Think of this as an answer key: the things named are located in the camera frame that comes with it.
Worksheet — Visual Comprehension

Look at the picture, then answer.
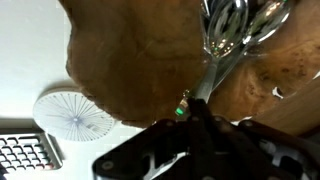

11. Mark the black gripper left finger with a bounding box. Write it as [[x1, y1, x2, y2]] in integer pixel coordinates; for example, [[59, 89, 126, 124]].
[[92, 98, 202, 180]]

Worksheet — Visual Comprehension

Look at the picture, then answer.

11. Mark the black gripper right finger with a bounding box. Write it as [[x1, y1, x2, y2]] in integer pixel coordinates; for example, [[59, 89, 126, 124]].
[[199, 98, 320, 180]]

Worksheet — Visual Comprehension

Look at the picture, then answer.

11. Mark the brown wooden tray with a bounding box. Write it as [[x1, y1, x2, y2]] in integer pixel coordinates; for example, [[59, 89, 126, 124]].
[[59, 0, 320, 129]]

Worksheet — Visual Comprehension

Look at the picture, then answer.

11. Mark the white round protractor disc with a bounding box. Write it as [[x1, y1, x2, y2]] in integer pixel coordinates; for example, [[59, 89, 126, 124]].
[[32, 91, 116, 142]]

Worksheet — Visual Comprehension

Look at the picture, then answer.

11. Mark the grey desk calculator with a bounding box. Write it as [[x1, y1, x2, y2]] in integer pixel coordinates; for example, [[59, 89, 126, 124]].
[[0, 131, 64, 173]]

